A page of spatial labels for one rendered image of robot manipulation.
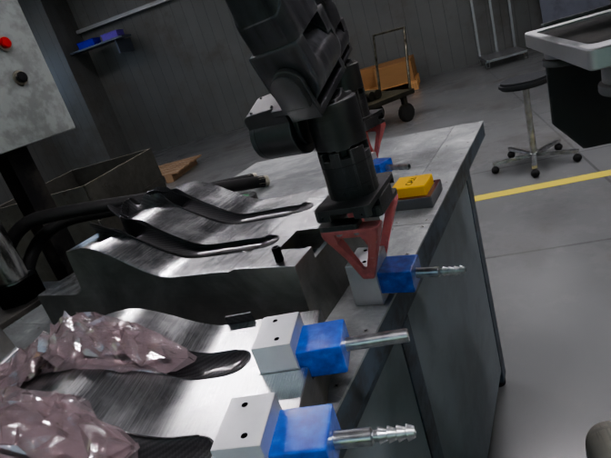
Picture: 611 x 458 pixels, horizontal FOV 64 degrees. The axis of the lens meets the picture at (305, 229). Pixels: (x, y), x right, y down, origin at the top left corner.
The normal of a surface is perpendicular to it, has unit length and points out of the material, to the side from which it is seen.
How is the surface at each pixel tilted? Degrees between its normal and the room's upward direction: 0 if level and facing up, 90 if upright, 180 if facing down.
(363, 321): 0
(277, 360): 90
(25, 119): 90
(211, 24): 90
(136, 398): 28
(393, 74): 90
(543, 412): 0
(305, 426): 0
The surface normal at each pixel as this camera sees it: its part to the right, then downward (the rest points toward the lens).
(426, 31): -0.20, 0.40
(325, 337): -0.29, -0.90
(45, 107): 0.86, -0.08
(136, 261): 0.15, -0.83
